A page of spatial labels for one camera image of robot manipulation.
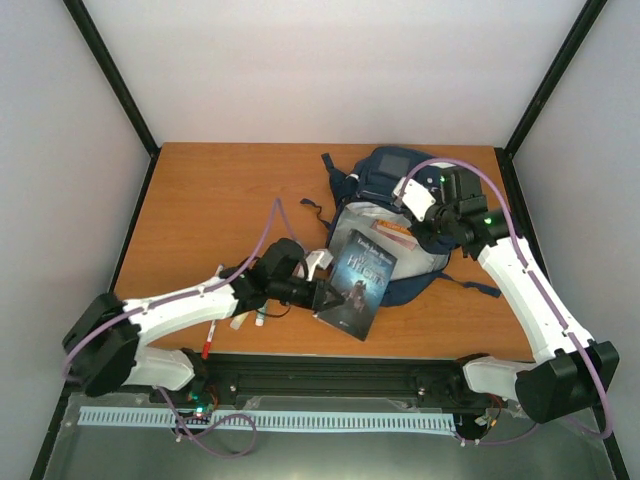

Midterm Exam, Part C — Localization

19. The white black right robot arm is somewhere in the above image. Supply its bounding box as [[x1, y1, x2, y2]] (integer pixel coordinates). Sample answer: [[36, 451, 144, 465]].
[[394, 160, 620, 424]]

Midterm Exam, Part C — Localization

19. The orange Treehouse book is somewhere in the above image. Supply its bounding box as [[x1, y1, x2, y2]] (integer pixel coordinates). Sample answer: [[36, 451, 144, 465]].
[[371, 219, 418, 251]]

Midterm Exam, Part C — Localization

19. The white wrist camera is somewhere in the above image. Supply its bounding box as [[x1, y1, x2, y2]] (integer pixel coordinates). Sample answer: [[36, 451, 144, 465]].
[[302, 248, 333, 281], [392, 177, 436, 222]]

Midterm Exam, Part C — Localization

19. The black aluminium frame rail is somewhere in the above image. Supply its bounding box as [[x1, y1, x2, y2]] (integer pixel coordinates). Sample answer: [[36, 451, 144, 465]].
[[64, 349, 599, 406]]

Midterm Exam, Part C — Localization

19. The black right corner post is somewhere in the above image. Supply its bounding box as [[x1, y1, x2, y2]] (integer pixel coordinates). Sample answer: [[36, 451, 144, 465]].
[[504, 0, 609, 151]]

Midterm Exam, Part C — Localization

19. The black left corner post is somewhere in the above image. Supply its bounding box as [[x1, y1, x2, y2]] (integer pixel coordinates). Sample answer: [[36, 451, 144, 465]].
[[62, 0, 161, 156]]

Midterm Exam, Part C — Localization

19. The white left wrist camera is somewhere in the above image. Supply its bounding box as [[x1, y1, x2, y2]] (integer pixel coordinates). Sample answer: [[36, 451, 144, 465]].
[[302, 248, 333, 281]]

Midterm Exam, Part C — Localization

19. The light blue slotted cable duct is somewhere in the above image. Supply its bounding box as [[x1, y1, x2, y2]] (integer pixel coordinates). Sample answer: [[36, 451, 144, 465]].
[[77, 406, 456, 435]]

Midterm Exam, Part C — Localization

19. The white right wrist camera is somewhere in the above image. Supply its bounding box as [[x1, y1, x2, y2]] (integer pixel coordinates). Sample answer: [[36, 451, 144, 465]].
[[392, 177, 436, 222]]

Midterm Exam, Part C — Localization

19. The red white marker pen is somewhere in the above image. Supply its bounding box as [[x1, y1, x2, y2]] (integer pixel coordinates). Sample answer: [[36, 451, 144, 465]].
[[201, 321, 216, 360]]

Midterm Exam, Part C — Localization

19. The yellow highlighter marker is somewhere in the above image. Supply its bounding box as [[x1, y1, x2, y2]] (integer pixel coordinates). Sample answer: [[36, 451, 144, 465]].
[[230, 312, 249, 330]]

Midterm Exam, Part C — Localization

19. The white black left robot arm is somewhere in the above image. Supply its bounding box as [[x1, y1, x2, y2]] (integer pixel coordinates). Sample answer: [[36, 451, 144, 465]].
[[62, 238, 344, 403]]

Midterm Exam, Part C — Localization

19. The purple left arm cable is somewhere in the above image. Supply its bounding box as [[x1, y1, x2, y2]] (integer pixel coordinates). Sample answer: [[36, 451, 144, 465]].
[[60, 198, 306, 457]]

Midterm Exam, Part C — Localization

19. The black corner post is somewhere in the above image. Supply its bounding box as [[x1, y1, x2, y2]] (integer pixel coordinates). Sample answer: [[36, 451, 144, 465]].
[[504, 0, 609, 151], [62, 0, 161, 156]]

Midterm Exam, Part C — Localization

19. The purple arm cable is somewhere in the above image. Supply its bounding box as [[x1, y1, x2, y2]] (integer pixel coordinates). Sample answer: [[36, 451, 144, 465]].
[[60, 198, 306, 457], [399, 157, 615, 447]]

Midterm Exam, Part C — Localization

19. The navy blue student backpack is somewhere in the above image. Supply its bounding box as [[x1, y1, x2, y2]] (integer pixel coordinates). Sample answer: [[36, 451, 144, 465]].
[[299, 145, 502, 307]]

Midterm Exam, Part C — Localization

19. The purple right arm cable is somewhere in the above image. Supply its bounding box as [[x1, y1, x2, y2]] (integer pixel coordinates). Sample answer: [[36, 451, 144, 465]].
[[399, 157, 615, 447]]

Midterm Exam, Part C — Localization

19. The green white glue stick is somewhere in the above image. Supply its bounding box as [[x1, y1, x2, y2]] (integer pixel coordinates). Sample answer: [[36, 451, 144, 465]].
[[255, 306, 267, 327]]

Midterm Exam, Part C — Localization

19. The dark blue Heights book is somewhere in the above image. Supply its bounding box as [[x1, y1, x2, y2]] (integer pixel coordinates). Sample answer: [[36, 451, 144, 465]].
[[316, 229, 397, 341]]

